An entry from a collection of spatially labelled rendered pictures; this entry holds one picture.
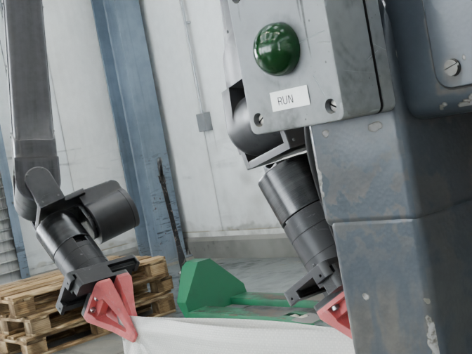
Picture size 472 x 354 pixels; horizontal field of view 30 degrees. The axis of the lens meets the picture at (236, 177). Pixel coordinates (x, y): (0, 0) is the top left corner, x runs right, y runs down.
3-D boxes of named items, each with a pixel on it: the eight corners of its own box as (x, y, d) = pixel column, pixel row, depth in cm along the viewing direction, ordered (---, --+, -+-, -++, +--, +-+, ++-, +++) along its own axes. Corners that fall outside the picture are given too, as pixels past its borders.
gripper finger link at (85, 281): (162, 313, 105) (121, 260, 110) (112, 330, 100) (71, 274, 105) (147, 350, 109) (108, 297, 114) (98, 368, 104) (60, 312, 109)
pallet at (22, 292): (-28, 312, 643) (-32, 293, 642) (115, 272, 714) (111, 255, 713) (16, 319, 576) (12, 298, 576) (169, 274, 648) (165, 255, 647)
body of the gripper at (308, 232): (407, 252, 80) (365, 185, 83) (332, 279, 74) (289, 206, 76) (365, 284, 85) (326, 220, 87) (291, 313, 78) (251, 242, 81)
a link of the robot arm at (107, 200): (17, 201, 120) (20, 173, 113) (90, 168, 125) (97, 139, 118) (60, 274, 117) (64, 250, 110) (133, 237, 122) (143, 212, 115)
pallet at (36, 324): (-23, 331, 642) (-28, 312, 642) (115, 289, 721) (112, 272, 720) (31, 338, 579) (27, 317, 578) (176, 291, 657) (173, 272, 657)
